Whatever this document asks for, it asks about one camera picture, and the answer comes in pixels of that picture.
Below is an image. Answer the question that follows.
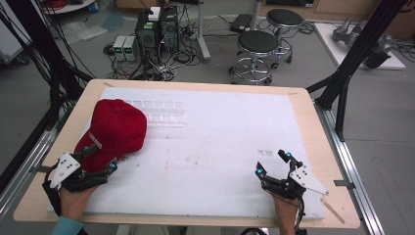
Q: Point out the black round stool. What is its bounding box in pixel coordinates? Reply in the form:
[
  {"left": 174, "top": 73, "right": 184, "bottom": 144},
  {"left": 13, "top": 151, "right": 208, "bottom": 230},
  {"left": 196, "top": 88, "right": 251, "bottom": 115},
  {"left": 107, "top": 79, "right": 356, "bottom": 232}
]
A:
[
  {"left": 265, "top": 8, "right": 304, "bottom": 71},
  {"left": 229, "top": 29, "right": 281, "bottom": 86}
]

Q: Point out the aluminium frame rail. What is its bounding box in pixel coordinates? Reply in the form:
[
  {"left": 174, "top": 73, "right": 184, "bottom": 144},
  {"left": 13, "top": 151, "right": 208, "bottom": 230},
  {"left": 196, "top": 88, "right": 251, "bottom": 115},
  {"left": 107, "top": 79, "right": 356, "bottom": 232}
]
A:
[
  {"left": 0, "top": 107, "right": 72, "bottom": 223},
  {"left": 314, "top": 103, "right": 387, "bottom": 235}
]

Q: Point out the thin wooden stick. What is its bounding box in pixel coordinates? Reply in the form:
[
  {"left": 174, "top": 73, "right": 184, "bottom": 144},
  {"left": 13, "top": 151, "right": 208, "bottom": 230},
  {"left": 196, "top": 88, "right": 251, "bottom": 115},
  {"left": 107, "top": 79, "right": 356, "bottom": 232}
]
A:
[{"left": 319, "top": 198, "right": 346, "bottom": 225}]

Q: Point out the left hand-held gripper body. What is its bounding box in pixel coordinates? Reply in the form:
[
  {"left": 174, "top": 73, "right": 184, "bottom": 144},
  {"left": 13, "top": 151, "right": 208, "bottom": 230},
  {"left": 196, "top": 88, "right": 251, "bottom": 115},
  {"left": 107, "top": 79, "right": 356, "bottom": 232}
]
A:
[{"left": 48, "top": 152, "right": 111, "bottom": 194}]

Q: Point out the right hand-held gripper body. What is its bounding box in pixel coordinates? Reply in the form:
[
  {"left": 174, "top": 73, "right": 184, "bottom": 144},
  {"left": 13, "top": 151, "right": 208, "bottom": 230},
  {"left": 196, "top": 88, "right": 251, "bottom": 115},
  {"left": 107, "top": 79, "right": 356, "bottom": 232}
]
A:
[{"left": 261, "top": 164, "right": 330, "bottom": 201}]

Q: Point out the black flat box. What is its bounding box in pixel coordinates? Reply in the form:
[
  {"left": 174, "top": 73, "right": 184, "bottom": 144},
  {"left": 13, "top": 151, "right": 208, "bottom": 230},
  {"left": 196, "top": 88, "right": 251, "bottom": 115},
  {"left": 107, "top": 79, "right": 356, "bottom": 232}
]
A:
[{"left": 228, "top": 13, "right": 254, "bottom": 33}]

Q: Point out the white power strip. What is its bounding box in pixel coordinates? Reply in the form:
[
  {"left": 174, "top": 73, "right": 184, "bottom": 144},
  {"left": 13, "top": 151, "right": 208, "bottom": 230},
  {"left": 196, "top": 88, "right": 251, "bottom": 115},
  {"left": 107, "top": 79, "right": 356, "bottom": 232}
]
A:
[{"left": 148, "top": 6, "right": 162, "bottom": 22}]

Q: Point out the black frame stand with cables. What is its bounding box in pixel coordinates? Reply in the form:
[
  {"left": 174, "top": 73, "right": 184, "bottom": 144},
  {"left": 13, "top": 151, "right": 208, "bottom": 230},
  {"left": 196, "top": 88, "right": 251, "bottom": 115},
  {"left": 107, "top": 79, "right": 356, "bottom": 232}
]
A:
[{"left": 0, "top": 0, "right": 96, "bottom": 196}]

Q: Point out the red cap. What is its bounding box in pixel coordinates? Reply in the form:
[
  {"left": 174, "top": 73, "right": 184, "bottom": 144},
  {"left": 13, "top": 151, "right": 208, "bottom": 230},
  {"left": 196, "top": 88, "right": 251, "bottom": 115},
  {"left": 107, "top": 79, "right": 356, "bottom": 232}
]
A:
[{"left": 73, "top": 98, "right": 149, "bottom": 173}]

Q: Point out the white floor platform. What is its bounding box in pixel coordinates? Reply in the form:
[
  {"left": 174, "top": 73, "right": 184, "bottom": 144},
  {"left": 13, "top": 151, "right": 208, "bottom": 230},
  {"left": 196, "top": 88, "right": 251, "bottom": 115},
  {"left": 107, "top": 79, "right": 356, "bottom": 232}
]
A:
[{"left": 313, "top": 22, "right": 407, "bottom": 71}]

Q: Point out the electronics equipment rack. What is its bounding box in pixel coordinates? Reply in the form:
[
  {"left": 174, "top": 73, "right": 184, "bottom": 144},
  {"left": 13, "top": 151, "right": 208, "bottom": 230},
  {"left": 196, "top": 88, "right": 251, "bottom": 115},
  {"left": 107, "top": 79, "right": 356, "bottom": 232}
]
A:
[{"left": 103, "top": 19, "right": 204, "bottom": 82}]

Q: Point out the white foam mat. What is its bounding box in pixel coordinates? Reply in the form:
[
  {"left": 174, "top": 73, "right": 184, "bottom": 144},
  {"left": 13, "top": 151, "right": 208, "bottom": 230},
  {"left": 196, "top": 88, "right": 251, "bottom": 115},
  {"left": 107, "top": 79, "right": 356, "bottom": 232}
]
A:
[{"left": 48, "top": 86, "right": 327, "bottom": 220}]

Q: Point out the grey power supply unit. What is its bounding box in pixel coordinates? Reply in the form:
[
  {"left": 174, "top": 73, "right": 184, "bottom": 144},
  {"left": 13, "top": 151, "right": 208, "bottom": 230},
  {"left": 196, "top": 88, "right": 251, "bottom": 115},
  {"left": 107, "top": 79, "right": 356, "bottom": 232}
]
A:
[
  {"left": 113, "top": 34, "right": 127, "bottom": 62},
  {"left": 123, "top": 35, "right": 140, "bottom": 63}
]

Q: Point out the grey metal post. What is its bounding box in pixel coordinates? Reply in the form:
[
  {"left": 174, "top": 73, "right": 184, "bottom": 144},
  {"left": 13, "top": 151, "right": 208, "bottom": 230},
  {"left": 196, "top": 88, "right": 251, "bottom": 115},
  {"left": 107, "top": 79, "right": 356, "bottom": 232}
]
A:
[
  {"left": 250, "top": 0, "right": 264, "bottom": 32},
  {"left": 195, "top": 0, "right": 212, "bottom": 64}
]

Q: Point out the round white table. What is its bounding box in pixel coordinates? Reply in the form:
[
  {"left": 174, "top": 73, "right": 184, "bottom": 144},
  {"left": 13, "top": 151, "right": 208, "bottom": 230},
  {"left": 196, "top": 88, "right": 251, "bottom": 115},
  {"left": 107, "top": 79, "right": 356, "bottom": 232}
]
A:
[{"left": 41, "top": 0, "right": 100, "bottom": 16}]

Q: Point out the person's left hand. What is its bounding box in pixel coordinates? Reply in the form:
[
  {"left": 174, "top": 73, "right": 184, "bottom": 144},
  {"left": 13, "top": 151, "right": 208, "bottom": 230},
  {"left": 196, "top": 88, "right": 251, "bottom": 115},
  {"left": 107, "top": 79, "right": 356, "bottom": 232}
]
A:
[{"left": 59, "top": 185, "right": 100, "bottom": 222}]

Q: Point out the black computer tower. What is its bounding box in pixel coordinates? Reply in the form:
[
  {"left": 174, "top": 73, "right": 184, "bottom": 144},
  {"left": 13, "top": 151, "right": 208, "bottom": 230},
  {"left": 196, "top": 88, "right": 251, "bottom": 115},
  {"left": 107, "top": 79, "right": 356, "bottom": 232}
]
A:
[
  {"left": 159, "top": 5, "right": 181, "bottom": 55},
  {"left": 134, "top": 11, "right": 161, "bottom": 65}
]

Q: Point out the person's right hand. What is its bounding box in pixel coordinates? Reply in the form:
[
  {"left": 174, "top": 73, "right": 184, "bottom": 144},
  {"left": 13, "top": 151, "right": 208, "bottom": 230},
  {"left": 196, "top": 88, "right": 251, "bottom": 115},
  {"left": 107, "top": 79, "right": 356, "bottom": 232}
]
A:
[{"left": 271, "top": 192, "right": 300, "bottom": 235}]

